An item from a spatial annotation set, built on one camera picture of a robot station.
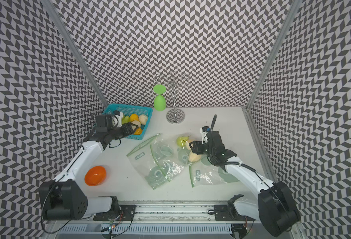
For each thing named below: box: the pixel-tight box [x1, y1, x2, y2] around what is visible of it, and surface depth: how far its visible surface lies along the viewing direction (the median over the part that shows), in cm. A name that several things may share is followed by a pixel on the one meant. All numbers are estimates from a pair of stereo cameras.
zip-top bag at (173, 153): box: [150, 132, 201, 182], surface depth 92 cm
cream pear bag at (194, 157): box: [188, 151, 202, 162], surface depth 90 cm
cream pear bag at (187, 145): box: [184, 140, 192, 151], surface depth 93 cm
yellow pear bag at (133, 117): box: [129, 113, 140, 122], surface depth 108 cm
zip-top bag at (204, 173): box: [188, 157, 240, 188], surface depth 86 cm
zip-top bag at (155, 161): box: [126, 133, 177, 190], surface depth 91 cm
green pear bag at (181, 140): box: [176, 135, 189, 147], surface depth 93 cm
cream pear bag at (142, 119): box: [138, 114, 149, 125], surface depth 107 cm
